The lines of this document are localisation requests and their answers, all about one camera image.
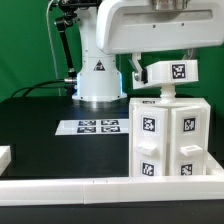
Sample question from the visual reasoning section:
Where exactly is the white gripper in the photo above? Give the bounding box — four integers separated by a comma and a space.
96, 0, 224, 83

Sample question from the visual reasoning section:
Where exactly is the white cabinet top block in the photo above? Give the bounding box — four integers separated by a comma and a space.
132, 60, 198, 104

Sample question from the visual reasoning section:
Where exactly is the white cabinet door panel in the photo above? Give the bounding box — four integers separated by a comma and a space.
130, 106, 168, 177
169, 106, 204, 176

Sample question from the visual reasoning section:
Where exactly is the white cabinet body box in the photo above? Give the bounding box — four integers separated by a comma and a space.
129, 98, 210, 177

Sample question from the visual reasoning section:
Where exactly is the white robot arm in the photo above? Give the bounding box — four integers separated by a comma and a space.
76, 0, 224, 102

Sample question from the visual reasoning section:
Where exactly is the white tag base sheet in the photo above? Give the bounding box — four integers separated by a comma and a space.
55, 119, 129, 136

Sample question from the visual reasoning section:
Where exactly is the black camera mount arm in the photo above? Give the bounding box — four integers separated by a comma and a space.
50, 0, 102, 79

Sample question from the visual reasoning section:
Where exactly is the white thin cable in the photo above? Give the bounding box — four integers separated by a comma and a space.
45, 0, 63, 97

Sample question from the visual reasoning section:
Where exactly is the black cable bundle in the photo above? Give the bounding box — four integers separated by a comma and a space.
11, 78, 78, 98

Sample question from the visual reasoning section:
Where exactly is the white U-shaped fence frame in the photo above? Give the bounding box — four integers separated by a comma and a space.
0, 157, 224, 206

